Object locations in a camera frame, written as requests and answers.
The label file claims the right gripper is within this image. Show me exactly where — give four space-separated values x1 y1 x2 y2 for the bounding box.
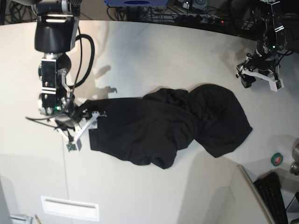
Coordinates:
48 102 107 152

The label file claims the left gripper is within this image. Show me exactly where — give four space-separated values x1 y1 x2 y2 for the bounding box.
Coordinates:
236 52 284 91

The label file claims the black t-shirt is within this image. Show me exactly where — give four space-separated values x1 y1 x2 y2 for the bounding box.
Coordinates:
80 84 253 169

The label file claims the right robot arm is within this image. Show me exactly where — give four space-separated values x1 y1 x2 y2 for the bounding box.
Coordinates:
17 0 106 152

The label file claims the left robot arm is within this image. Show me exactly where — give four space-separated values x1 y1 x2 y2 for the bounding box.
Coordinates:
236 0 286 92

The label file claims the green tape roll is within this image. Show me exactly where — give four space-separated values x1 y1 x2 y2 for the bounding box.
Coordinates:
271 153 283 167

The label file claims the black power strip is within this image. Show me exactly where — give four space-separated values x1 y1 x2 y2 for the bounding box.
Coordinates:
174 14 225 24

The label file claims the silver metal cylinder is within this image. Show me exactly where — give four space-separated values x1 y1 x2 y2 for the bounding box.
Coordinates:
289 143 299 176

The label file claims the black keyboard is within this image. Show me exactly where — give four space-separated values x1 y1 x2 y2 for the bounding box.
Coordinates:
254 172 288 224

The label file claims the blue box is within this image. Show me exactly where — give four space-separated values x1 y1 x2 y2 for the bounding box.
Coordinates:
104 0 169 7

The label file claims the white cable slot cover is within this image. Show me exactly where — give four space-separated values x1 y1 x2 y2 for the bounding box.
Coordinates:
41 196 100 222

